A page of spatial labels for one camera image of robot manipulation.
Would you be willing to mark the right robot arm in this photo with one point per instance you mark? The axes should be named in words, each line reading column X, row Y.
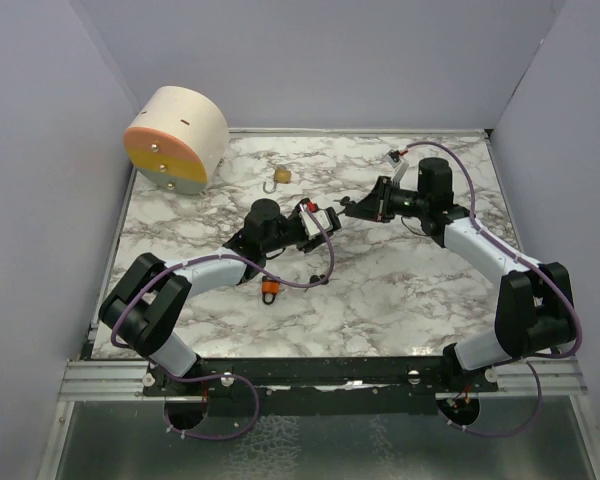
column 534, row 305

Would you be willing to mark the beige cylindrical drum box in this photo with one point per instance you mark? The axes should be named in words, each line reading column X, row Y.
column 177, row 140

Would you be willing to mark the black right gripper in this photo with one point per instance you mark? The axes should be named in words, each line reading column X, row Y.
column 369, row 207

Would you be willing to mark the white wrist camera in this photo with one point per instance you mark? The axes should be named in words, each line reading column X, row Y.
column 396, row 158
column 316, row 221

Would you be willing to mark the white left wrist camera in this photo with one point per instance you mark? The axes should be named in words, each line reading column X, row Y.
column 316, row 221

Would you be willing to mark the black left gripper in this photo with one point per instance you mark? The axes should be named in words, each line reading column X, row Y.
column 309, row 244

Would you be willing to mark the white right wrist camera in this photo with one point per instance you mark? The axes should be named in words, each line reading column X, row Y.
column 396, row 158

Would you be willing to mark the orange black padlock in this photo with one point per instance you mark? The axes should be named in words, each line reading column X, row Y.
column 269, row 290

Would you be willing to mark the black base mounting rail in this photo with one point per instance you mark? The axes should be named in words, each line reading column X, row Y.
column 318, row 386

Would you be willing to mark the black head key bunch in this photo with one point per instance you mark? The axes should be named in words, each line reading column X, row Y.
column 344, row 202
column 316, row 278

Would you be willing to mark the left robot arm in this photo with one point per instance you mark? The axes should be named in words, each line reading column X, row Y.
column 143, row 307

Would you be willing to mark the brass padlock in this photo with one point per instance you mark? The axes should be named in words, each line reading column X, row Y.
column 282, row 175

